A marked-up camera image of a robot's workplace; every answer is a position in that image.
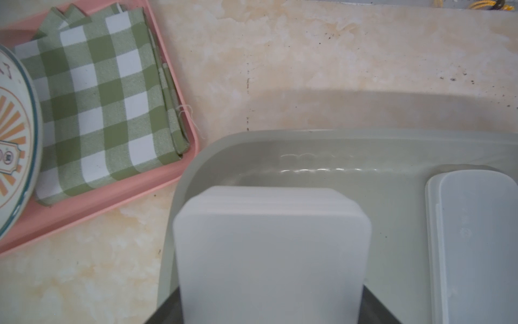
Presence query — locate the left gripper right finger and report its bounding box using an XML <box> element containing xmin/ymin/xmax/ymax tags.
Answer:
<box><xmin>357</xmin><ymin>286</ymin><xmax>401</xmax><ymax>324</ymax></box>

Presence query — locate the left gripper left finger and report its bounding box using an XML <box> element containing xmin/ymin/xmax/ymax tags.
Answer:
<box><xmin>145</xmin><ymin>288</ymin><xmax>183</xmax><ymax>324</ymax></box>

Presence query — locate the clear frosted pencil case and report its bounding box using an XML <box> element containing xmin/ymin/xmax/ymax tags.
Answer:
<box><xmin>173</xmin><ymin>186</ymin><xmax>372</xmax><ymax>323</ymax></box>

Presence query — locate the grey plastic storage box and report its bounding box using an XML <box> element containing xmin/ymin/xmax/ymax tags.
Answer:
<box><xmin>170</xmin><ymin>129</ymin><xmax>517</xmax><ymax>323</ymax></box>

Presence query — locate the pink plastic tray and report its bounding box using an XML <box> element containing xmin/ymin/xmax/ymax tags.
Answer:
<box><xmin>1</xmin><ymin>1</ymin><xmax>200</xmax><ymax>257</ymax></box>

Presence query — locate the green checked cloth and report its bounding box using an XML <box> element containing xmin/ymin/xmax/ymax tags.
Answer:
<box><xmin>13</xmin><ymin>8</ymin><xmax>189</xmax><ymax>205</ymax></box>

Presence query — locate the round orange patterned plate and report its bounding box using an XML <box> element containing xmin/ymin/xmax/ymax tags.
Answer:
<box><xmin>1</xmin><ymin>45</ymin><xmax>43</xmax><ymax>237</ymax></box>

